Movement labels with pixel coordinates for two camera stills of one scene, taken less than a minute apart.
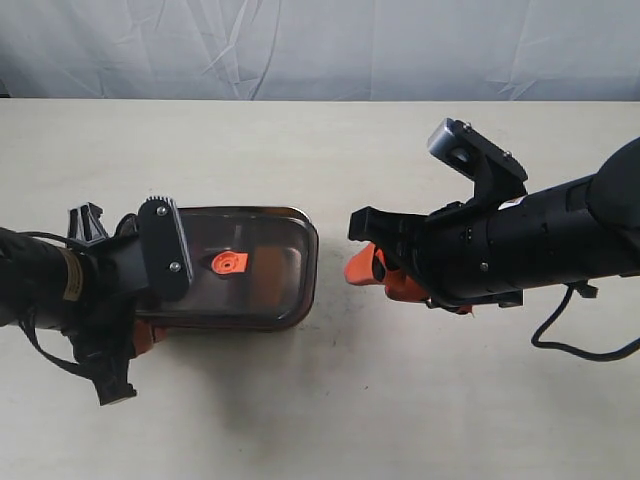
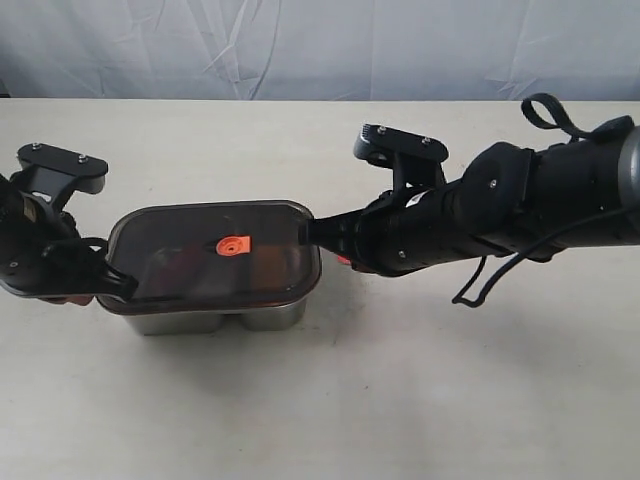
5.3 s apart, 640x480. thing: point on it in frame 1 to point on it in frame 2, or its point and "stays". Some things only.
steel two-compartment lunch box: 168,314 to 192,323
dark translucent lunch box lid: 253,268 stays
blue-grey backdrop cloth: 320,50 stays
